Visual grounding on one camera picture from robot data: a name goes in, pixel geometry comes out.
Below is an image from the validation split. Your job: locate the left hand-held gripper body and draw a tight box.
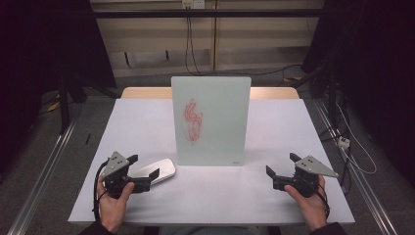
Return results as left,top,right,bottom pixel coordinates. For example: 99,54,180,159
101,150,138,200

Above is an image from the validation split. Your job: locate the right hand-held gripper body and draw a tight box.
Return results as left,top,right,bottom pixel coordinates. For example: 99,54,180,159
292,155,340,199

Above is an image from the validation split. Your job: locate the white whiteboard eraser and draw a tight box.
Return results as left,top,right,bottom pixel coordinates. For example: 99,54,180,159
130,158,177,187

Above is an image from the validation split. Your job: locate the glass whiteboard with wire stand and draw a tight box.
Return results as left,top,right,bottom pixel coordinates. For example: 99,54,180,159
170,75,253,167

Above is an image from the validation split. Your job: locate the person's right hand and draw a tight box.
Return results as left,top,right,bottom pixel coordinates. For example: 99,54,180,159
283,175,329,231

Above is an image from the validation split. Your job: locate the person's left hand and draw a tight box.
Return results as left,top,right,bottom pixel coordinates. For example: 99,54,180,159
97,180,136,233

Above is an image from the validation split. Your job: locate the white power strip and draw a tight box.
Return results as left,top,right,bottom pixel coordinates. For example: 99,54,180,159
337,135,351,150

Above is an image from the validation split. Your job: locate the black metal stand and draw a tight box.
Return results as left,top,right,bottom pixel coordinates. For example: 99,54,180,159
58,72,72,135

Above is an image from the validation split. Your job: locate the black curtain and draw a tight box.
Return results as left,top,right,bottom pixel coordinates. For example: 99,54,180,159
0,0,117,170
300,0,415,187

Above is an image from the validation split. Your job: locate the black horizontal bar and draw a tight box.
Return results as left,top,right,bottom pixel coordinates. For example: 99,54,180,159
90,8,328,20

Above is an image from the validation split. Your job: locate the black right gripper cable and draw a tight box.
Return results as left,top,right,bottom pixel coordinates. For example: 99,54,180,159
316,183,332,220

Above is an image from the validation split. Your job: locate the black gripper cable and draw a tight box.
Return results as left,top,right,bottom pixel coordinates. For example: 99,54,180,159
93,161,110,223
316,183,332,220

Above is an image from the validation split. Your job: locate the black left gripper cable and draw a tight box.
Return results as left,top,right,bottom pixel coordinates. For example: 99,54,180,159
93,161,110,223

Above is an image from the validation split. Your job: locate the metal floor rail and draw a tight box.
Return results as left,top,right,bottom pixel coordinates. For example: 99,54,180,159
7,118,80,235
312,98,398,235

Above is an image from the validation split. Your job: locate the white floor cable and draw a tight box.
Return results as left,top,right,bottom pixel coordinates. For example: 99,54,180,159
335,102,378,176

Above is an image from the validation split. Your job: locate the black floor cable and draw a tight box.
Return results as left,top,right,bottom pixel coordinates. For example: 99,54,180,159
201,64,302,77

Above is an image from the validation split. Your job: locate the black hanging wall cable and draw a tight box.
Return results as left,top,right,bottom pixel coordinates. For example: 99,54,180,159
184,16,191,73
189,16,203,76

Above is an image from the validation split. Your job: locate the white wall socket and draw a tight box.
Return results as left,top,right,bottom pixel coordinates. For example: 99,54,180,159
181,0,207,10

